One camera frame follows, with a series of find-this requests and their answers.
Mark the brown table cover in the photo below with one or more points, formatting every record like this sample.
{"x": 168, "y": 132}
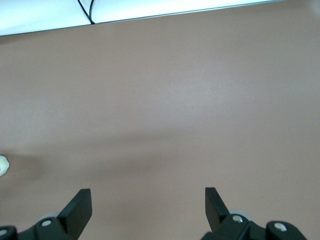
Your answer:
{"x": 160, "y": 100}

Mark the Wilson tennis ball can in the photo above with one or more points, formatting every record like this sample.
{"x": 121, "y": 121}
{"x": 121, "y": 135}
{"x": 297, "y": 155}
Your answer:
{"x": 3, "y": 165}

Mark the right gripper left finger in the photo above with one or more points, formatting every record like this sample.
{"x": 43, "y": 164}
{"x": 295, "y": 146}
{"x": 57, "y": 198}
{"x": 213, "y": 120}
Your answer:
{"x": 72, "y": 217}

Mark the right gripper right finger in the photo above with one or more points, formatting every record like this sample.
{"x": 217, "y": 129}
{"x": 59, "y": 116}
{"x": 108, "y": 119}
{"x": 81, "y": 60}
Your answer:
{"x": 220, "y": 220}

